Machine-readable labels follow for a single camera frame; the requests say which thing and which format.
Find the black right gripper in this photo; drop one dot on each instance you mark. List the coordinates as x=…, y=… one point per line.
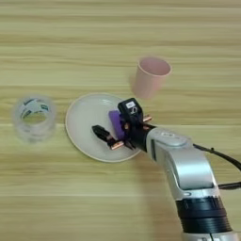
x=138, y=135

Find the purple eraser block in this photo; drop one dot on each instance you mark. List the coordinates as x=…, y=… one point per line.
x=116, y=124

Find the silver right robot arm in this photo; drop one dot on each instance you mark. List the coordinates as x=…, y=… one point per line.
x=188, y=169

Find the white round plate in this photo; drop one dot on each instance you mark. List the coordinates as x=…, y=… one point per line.
x=84, y=125

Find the black box white label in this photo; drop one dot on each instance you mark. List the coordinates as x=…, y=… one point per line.
x=130, y=108

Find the pink plastic cup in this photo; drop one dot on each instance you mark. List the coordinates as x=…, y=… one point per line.
x=147, y=81

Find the clear packing tape roll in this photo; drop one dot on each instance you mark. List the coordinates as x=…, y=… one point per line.
x=20, y=130

